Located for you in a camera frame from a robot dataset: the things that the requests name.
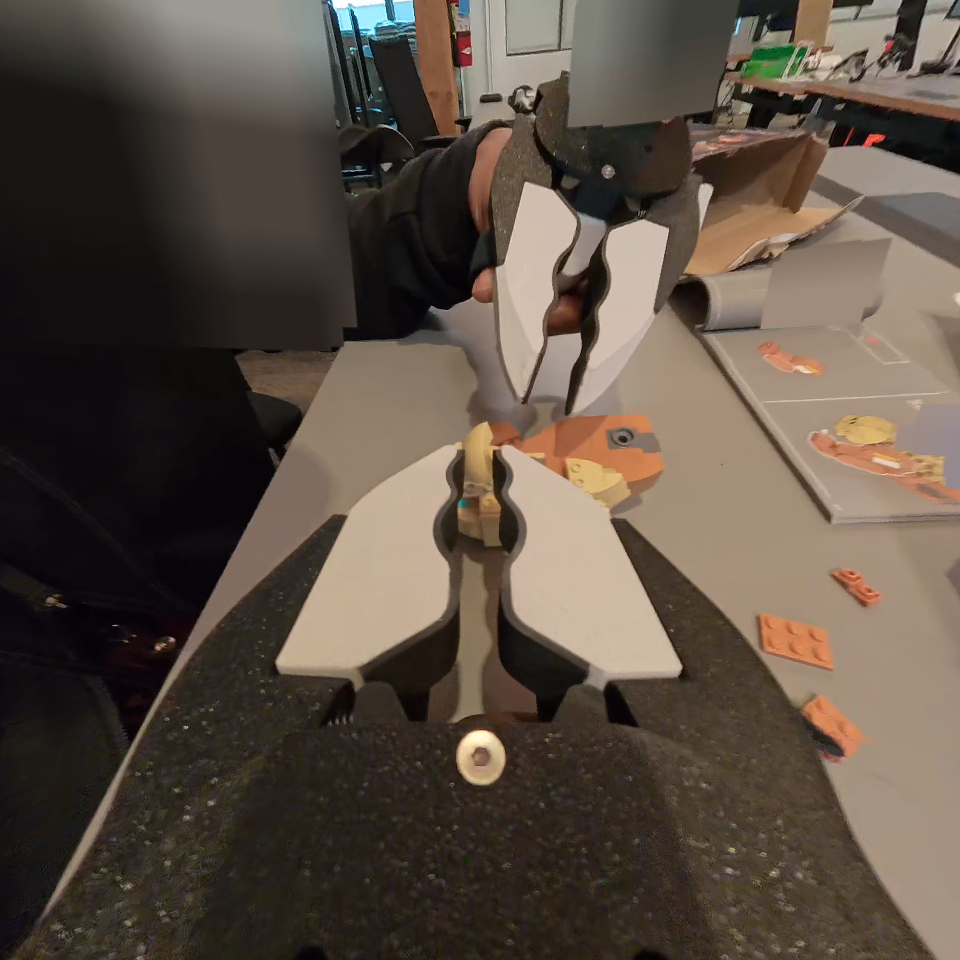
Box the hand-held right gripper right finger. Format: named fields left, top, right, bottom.
left=493, top=445, right=685, bottom=687

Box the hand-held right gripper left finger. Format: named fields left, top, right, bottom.
left=276, top=445, right=464, bottom=687

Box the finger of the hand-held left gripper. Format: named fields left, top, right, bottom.
left=564, top=221, right=672, bottom=417
left=491, top=180, right=582, bottom=406

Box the tan and brown brick model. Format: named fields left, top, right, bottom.
left=456, top=414, right=666, bottom=549

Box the person's left forearm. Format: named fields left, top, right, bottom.
left=348, top=123, right=511, bottom=339

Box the grey desk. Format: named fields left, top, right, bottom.
left=37, top=146, right=960, bottom=960

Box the person's left hand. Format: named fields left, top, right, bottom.
left=468, top=133, right=591, bottom=336

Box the brown cardboard box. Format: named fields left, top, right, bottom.
left=686, top=127, right=864, bottom=275

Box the green box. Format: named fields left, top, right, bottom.
left=741, top=43, right=811, bottom=80

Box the black chair base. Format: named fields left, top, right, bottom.
left=247, top=390, right=305, bottom=460

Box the reddish brown flat plate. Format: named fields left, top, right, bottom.
left=757, top=613, right=835, bottom=671

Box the grey instruction booklet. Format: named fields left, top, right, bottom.
left=671, top=255, right=960, bottom=525

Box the wooden pillar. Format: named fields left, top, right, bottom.
left=412, top=0, right=460, bottom=136

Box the black office chair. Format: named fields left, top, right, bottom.
left=367, top=37, right=459, bottom=147

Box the wooden table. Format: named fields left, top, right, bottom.
left=723, top=71, right=960, bottom=123

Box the small reddish brown plate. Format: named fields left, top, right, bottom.
left=831, top=568, right=882, bottom=607

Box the reddish brown square brick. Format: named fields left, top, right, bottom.
left=801, top=693, right=865, bottom=760

